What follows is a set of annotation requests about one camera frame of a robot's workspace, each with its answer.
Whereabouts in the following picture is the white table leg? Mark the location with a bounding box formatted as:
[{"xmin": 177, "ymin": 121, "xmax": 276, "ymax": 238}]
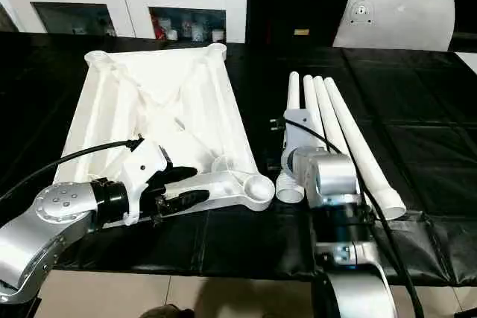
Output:
[
  {"xmin": 302, "ymin": 74, "xmax": 329, "ymax": 147},
  {"xmin": 323, "ymin": 77, "xmax": 407, "ymax": 220},
  {"xmin": 312, "ymin": 76, "xmax": 350, "ymax": 155},
  {"xmin": 275, "ymin": 71, "xmax": 306, "ymax": 203}
]

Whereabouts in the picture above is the white plastic table top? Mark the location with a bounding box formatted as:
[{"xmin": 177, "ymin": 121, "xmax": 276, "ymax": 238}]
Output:
[{"xmin": 55, "ymin": 42, "xmax": 276, "ymax": 228}]

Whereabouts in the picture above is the dark robot left foot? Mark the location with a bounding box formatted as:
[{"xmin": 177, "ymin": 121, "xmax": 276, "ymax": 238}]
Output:
[{"xmin": 145, "ymin": 305, "xmax": 195, "ymax": 318}]

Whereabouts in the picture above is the white jar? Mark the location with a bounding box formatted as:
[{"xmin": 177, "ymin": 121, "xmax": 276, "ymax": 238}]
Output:
[{"xmin": 190, "ymin": 22, "xmax": 206, "ymax": 42}]

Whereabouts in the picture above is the red packet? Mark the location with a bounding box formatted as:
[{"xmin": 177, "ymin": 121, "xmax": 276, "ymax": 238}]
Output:
[{"xmin": 151, "ymin": 16, "xmax": 167, "ymax": 39}]

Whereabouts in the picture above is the white chair back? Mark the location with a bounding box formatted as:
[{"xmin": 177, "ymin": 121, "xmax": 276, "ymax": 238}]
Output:
[{"xmin": 332, "ymin": 0, "xmax": 456, "ymax": 51}]

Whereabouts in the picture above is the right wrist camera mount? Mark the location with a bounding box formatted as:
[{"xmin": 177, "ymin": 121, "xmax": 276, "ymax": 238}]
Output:
[{"xmin": 282, "ymin": 108, "xmax": 326, "ymax": 159}]

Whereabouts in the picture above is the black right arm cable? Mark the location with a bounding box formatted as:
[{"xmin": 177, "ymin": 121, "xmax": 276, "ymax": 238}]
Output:
[{"xmin": 285, "ymin": 118, "xmax": 426, "ymax": 318}]

